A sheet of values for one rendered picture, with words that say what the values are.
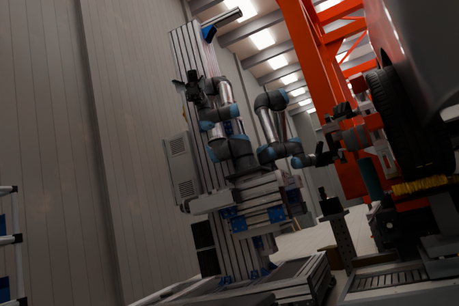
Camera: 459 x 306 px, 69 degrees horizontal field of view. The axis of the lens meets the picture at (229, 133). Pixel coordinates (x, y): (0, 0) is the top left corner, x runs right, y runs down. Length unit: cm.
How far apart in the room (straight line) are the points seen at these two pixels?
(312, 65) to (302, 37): 26
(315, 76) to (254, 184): 118
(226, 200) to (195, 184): 43
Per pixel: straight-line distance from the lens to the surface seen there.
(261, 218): 192
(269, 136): 207
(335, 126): 191
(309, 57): 279
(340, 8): 574
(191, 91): 163
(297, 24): 293
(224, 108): 175
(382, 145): 180
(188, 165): 222
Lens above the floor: 53
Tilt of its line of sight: 16 degrees up
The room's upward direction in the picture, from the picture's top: 15 degrees counter-clockwise
